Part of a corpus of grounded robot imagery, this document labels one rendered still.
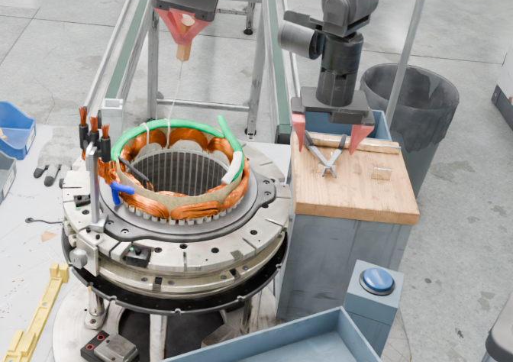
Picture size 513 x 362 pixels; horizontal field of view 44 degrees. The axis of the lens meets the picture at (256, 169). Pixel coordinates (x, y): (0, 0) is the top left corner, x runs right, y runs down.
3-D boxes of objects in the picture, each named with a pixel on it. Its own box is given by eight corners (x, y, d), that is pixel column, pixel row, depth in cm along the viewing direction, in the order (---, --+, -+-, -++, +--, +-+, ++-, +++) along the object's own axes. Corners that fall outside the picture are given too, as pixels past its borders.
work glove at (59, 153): (53, 127, 154) (52, 119, 153) (101, 131, 155) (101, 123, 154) (25, 187, 134) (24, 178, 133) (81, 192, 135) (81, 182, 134)
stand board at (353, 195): (290, 142, 112) (291, 130, 111) (395, 153, 113) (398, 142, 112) (293, 214, 96) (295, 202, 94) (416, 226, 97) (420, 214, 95)
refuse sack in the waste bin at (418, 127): (338, 130, 279) (354, 58, 259) (423, 137, 282) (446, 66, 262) (350, 182, 247) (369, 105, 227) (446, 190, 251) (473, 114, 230)
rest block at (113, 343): (112, 337, 101) (112, 328, 100) (138, 354, 99) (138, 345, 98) (93, 354, 98) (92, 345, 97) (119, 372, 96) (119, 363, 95)
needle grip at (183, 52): (174, 53, 78) (179, 17, 73) (187, 51, 79) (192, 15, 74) (178, 63, 77) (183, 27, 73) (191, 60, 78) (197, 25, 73)
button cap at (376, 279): (359, 286, 86) (361, 281, 85) (366, 267, 89) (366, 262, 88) (388, 295, 85) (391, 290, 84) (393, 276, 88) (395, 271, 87)
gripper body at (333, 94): (298, 95, 101) (304, 53, 97) (362, 100, 102) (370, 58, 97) (301, 116, 96) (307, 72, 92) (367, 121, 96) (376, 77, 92)
